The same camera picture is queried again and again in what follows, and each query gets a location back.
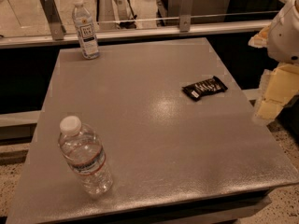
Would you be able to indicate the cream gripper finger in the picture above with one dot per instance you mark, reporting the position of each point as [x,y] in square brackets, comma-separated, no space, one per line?
[277,88]
[260,40]

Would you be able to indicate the black rxbar chocolate wrapper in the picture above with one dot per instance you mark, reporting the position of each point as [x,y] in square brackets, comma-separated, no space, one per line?
[203,88]

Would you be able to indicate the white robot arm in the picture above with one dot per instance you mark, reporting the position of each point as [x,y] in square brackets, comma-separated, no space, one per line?
[283,35]

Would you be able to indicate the blue label plastic bottle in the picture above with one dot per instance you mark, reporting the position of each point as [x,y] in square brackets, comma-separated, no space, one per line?
[83,22]

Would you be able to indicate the clear plastic water bottle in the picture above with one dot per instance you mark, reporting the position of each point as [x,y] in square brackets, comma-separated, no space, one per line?
[85,155]

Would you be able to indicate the horizontal metal rail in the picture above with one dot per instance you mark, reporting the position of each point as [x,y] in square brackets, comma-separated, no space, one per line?
[138,35]

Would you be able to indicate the right metal rail bracket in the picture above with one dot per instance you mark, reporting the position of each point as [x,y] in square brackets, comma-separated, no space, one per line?
[185,13]

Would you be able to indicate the metal rail bracket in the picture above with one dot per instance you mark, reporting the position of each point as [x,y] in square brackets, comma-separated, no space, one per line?
[52,15]
[185,13]

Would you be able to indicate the left metal rail bracket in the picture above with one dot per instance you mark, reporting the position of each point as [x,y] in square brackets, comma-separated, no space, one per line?
[52,15]

